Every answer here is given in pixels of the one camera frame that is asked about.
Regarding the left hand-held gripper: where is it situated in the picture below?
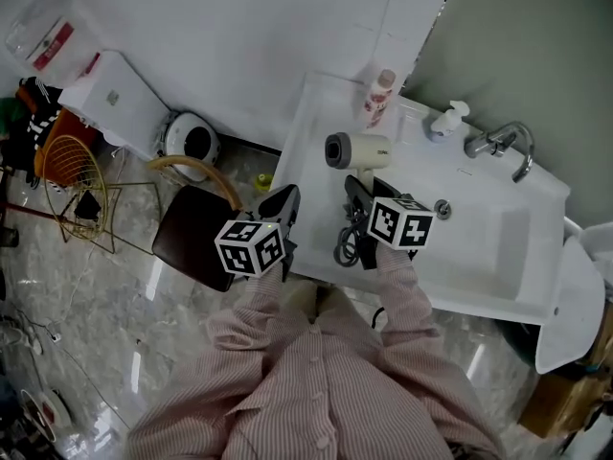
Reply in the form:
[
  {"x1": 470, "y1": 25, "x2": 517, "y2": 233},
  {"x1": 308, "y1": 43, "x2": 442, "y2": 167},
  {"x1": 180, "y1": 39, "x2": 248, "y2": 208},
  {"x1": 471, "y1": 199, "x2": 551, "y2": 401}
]
[{"x1": 214, "y1": 184, "x2": 302, "y2": 283}]

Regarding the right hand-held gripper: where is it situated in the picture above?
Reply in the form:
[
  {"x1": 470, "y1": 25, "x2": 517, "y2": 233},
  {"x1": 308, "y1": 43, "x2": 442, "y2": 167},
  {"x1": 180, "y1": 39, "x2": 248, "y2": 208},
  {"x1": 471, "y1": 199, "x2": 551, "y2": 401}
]
[{"x1": 344, "y1": 174, "x2": 437, "y2": 271}]

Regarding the beige hair dryer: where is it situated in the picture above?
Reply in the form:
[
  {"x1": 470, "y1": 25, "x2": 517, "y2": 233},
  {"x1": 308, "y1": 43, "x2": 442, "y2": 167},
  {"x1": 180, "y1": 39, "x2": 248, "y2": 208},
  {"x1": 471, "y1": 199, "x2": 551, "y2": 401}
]
[{"x1": 324, "y1": 131, "x2": 394, "y2": 268}]

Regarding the person's right forearm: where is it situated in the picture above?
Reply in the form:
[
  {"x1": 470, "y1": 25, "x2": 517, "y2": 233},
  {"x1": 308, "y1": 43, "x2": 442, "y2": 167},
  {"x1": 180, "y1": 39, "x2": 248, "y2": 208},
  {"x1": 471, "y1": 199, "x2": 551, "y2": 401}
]
[{"x1": 372, "y1": 244, "x2": 443, "y2": 350}]

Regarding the person's left forearm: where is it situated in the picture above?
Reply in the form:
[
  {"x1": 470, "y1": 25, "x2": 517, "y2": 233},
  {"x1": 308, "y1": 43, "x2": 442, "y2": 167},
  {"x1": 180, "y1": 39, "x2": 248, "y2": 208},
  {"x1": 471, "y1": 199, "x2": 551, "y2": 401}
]
[{"x1": 207, "y1": 261, "x2": 289, "y2": 358}]

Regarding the white sink counter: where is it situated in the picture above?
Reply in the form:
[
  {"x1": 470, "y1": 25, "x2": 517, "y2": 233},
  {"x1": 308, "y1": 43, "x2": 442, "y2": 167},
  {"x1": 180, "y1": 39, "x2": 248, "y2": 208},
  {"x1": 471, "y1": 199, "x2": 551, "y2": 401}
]
[{"x1": 277, "y1": 69, "x2": 574, "y2": 328}]

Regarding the pink label bottle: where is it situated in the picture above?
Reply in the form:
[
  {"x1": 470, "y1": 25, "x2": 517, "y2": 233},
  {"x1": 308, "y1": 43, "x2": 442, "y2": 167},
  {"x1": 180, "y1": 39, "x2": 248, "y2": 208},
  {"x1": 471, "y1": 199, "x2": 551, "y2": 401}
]
[{"x1": 363, "y1": 68, "x2": 397, "y2": 129}]

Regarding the dark brown seat chair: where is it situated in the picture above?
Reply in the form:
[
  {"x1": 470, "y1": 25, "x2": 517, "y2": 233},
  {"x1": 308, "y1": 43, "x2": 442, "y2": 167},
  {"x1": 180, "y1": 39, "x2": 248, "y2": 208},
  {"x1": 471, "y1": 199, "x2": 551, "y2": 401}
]
[{"x1": 146, "y1": 154, "x2": 246, "y2": 293}]

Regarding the white pump soap bottle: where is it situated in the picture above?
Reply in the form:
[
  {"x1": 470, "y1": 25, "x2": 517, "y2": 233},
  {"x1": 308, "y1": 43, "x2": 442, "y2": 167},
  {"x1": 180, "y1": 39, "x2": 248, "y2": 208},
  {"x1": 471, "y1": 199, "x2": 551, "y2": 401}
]
[{"x1": 427, "y1": 100, "x2": 471, "y2": 144}]

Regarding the white round appliance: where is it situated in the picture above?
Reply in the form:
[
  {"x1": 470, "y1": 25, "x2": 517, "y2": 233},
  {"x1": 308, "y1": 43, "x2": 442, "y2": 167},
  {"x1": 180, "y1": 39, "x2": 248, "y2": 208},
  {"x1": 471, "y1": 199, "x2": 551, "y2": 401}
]
[{"x1": 156, "y1": 110, "x2": 223, "y2": 182}]

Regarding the chrome faucet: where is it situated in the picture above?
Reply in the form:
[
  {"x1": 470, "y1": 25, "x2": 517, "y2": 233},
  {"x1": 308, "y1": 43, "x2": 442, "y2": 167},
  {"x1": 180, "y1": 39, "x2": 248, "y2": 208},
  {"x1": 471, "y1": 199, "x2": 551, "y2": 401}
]
[{"x1": 463, "y1": 121, "x2": 535, "y2": 184}]

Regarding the white box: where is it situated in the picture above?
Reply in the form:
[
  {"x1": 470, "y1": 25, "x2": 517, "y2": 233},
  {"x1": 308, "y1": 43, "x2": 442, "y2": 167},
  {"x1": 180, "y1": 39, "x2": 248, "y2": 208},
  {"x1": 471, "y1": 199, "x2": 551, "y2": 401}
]
[{"x1": 57, "y1": 50, "x2": 173, "y2": 163}]

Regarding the person's pink striped shirt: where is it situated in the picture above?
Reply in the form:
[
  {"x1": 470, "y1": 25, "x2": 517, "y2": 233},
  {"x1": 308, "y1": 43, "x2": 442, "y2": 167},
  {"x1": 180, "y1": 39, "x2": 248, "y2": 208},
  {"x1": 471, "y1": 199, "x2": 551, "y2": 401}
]
[{"x1": 125, "y1": 285, "x2": 507, "y2": 460}]

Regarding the orange box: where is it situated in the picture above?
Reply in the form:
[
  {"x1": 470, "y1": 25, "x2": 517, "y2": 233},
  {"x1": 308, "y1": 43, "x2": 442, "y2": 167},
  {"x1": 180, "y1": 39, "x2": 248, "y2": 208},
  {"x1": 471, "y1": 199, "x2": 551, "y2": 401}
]
[{"x1": 33, "y1": 106, "x2": 101, "y2": 187}]

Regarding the white curved panel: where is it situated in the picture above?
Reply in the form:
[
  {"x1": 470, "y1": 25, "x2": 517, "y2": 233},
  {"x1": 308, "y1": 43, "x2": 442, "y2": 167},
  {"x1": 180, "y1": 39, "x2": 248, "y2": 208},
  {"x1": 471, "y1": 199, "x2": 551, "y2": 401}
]
[{"x1": 533, "y1": 217, "x2": 607, "y2": 376}]

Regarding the black white striped bag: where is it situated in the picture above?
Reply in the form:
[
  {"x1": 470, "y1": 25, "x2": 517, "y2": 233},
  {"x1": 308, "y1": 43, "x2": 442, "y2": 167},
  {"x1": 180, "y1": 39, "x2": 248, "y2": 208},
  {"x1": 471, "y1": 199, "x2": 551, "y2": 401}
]
[{"x1": 0, "y1": 76, "x2": 64, "y2": 192}]

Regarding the clear plastic bag red label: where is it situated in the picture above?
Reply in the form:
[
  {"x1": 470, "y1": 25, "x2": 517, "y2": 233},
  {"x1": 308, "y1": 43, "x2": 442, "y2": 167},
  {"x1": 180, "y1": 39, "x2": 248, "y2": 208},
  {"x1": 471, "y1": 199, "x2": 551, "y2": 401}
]
[{"x1": 4, "y1": 0, "x2": 104, "y2": 88}]

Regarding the cardboard box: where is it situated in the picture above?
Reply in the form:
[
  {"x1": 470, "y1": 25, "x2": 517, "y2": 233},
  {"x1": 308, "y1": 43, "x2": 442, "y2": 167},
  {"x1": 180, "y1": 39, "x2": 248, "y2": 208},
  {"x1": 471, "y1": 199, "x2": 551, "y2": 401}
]
[{"x1": 518, "y1": 299, "x2": 613, "y2": 441}]

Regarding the gold wire chair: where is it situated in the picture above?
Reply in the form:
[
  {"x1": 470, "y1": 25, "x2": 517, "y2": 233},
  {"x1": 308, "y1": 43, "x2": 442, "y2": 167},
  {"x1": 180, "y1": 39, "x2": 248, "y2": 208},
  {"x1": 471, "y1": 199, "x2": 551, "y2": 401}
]
[{"x1": 40, "y1": 134, "x2": 163, "y2": 256}]

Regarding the white floor cable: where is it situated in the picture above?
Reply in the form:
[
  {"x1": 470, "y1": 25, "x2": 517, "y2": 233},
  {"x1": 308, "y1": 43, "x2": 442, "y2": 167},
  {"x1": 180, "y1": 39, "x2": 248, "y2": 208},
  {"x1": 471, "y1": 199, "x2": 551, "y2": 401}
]
[{"x1": 0, "y1": 304, "x2": 133, "y2": 430}]

